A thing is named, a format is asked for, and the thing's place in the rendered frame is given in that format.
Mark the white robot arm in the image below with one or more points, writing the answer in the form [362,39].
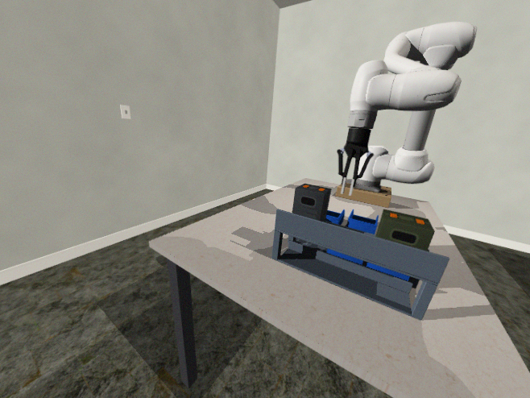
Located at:
[427,85]

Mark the dark green case with handle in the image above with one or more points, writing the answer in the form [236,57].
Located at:
[406,229]

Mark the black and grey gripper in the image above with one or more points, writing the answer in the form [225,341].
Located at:
[354,150]

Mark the black case with orange latches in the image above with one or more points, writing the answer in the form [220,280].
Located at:
[311,201]

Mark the grey metal shelf rack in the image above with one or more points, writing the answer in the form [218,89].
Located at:
[307,252]

